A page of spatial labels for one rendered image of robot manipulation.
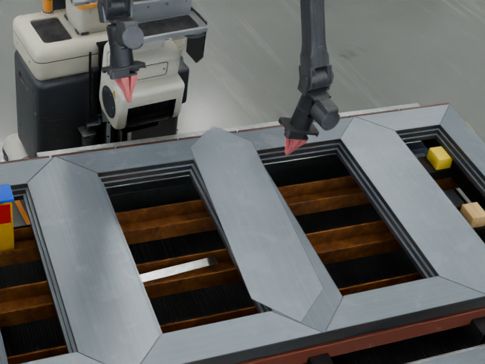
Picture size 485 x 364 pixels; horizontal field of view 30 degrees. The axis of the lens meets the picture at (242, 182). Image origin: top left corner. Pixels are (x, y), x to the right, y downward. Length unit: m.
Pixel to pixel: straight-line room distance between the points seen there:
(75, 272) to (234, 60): 2.54
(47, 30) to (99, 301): 1.23
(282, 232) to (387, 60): 2.56
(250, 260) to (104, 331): 0.41
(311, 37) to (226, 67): 2.12
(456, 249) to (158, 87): 1.05
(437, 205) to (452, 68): 2.39
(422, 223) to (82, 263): 0.88
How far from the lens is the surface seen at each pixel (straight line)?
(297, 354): 2.08
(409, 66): 4.73
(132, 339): 1.99
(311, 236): 2.48
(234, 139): 2.53
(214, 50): 4.55
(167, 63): 2.82
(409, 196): 2.47
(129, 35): 2.29
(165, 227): 2.44
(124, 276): 2.11
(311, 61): 2.34
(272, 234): 2.26
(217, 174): 2.41
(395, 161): 2.58
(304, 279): 2.16
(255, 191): 2.37
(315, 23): 2.33
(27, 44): 3.01
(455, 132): 2.77
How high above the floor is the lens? 2.37
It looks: 39 degrees down
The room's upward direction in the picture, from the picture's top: 9 degrees clockwise
